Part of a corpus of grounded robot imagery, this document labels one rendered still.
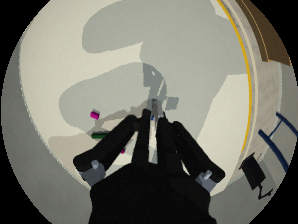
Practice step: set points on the dark green rod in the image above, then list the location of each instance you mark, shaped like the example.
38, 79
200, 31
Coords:
98, 135

